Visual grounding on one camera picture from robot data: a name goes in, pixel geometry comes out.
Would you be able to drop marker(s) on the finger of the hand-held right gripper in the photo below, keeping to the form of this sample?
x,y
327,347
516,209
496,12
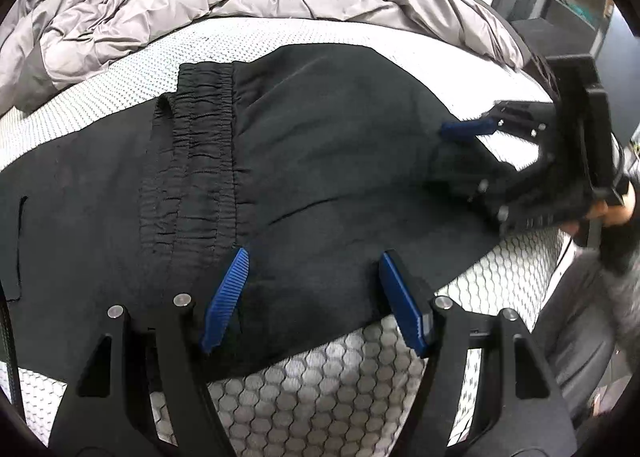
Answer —
x,y
465,128
492,187

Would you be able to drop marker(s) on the black pants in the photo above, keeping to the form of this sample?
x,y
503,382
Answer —
x,y
250,197

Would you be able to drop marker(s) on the person's right hand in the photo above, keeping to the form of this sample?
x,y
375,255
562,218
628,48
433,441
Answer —
x,y
617,204

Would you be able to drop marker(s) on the person's leg in grey trousers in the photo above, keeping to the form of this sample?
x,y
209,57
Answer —
x,y
580,332

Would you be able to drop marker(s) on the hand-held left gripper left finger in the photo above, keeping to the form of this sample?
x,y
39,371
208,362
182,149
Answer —
x,y
227,292

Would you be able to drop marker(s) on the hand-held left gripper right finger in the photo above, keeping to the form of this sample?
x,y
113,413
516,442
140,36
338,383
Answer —
x,y
400,297

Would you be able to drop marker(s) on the person's right forearm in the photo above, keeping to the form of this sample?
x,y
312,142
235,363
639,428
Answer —
x,y
622,247

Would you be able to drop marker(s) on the white patterned mattress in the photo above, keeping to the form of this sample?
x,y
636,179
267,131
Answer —
x,y
320,387

